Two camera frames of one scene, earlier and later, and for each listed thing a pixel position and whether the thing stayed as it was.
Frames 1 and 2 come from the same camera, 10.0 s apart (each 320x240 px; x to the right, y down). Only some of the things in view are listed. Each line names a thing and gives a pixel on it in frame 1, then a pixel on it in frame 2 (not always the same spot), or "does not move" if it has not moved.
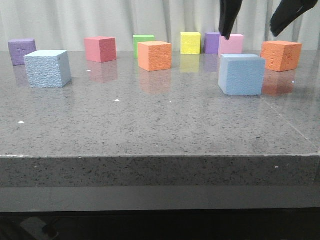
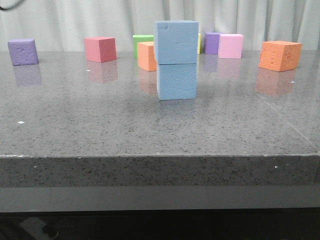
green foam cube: (137, 39) does not move
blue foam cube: (241, 74) -> (176, 81)
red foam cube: (100, 49) does not move
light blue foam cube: (48, 69) -> (176, 41)
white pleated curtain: (64, 25) does not move
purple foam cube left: (19, 48) does not move
